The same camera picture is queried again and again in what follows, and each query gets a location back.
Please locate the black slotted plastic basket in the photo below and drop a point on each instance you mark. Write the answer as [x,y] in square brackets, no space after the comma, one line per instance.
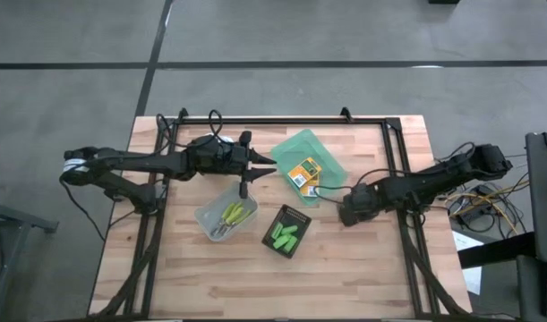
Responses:
[295,214]

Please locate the green translucent plastic bin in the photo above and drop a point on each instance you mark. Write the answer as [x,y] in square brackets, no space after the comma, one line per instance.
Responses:
[300,145]

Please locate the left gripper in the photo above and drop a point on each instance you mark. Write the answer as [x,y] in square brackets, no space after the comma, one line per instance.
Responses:
[197,158]

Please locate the yellow green crayon box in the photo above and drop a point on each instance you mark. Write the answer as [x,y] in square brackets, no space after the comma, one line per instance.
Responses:
[304,172]

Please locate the black power strip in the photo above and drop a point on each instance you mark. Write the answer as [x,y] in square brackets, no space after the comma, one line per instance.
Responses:
[476,217]

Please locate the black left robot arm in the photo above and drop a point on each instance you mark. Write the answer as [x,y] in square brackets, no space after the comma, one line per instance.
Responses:
[134,161]

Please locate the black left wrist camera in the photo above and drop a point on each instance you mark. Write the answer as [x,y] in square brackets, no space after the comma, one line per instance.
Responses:
[218,154]

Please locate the grey metal stand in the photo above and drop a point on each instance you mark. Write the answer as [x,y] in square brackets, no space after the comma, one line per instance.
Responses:
[13,217]

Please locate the black desk leg bar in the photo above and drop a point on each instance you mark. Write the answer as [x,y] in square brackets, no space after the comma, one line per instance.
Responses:
[497,250]

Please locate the clear translucent plastic bin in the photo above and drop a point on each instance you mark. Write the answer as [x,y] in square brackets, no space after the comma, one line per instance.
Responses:
[210,214]

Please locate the green rectangular eraser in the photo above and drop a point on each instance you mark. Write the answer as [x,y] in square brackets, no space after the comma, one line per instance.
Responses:
[281,242]
[276,230]
[289,230]
[291,244]

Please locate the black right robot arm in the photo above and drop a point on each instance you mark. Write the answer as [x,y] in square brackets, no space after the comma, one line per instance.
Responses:
[434,176]

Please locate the grey desk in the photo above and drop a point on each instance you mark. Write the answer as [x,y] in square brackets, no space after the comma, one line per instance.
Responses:
[541,201]

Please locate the dark packet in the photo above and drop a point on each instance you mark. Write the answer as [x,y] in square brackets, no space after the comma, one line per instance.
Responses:
[310,191]

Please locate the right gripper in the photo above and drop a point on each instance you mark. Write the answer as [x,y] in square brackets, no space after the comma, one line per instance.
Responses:
[358,203]

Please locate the white paper sheet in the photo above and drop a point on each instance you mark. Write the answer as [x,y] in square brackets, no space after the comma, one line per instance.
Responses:
[473,279]

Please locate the black metal table frame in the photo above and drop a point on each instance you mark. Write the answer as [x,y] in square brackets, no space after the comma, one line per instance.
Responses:
[282,121]

